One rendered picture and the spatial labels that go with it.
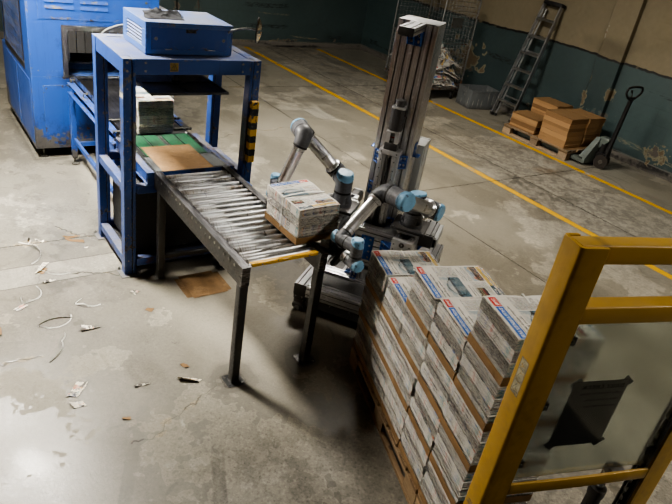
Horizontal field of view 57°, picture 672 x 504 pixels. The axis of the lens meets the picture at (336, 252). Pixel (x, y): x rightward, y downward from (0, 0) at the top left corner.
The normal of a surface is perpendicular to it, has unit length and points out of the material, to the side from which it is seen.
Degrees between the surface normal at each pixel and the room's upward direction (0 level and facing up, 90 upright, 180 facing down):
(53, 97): 90
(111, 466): 0
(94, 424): 0
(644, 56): 90
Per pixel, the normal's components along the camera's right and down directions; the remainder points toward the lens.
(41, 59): 0.55, 0.47
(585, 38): -0.82, 0.15
